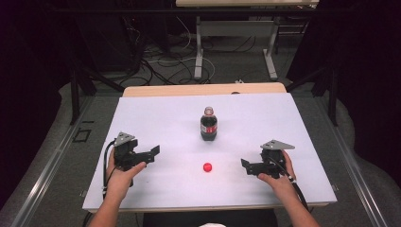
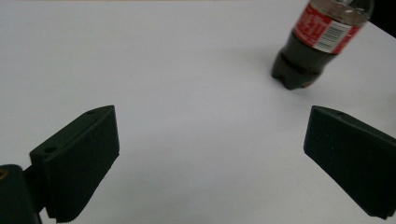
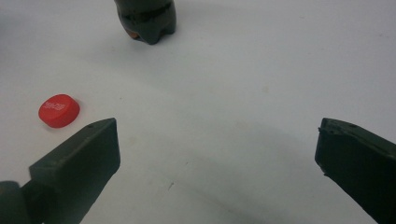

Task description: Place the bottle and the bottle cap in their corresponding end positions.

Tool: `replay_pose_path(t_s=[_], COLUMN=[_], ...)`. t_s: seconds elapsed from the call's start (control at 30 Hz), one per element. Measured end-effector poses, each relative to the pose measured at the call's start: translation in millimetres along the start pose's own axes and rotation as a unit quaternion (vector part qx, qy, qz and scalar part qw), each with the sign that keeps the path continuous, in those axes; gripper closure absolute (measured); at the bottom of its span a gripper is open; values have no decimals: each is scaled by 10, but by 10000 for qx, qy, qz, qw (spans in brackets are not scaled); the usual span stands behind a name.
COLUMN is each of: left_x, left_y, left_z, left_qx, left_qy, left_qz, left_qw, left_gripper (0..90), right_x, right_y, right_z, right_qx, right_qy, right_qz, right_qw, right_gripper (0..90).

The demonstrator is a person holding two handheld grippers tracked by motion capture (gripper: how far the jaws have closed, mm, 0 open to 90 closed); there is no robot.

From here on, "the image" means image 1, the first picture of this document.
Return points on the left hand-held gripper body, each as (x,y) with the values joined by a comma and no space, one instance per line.
(124,156)

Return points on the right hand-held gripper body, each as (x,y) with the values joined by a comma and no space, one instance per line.
(272,162)

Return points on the red bottle cap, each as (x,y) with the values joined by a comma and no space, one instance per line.
(207,167)

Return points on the dark cola bottle red label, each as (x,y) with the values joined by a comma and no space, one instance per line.
(208,127)

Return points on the person's right hand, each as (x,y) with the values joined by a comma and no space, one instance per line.
(282,184)

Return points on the person's left hand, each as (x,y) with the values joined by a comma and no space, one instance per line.
(119,183)

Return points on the white table cover board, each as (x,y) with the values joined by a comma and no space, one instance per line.
(176,126)

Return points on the person's white clothing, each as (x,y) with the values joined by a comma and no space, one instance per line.
(212,225)

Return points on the wooden table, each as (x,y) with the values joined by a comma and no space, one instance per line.
(189,89)

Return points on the person's dark clothing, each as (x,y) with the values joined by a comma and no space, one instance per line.
(189,219)

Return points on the dark table grommet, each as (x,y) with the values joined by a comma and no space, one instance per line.
(235,92)

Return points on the black metal stand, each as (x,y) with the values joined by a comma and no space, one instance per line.
(332,94)
(74,94)

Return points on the small white plug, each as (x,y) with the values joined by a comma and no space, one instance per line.
(239,81)

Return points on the black equipment cabinet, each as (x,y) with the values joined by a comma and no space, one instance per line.
(107,41)

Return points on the dark curtain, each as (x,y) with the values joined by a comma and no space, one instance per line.
(369,78)
(28,78)

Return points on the white desk with metal legs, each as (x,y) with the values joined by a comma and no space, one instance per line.
(236,28)

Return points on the black horizontal bar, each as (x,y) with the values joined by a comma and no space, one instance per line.
(126,9)

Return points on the grey floor rail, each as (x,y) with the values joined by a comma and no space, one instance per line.
(353,170)
(47,170)

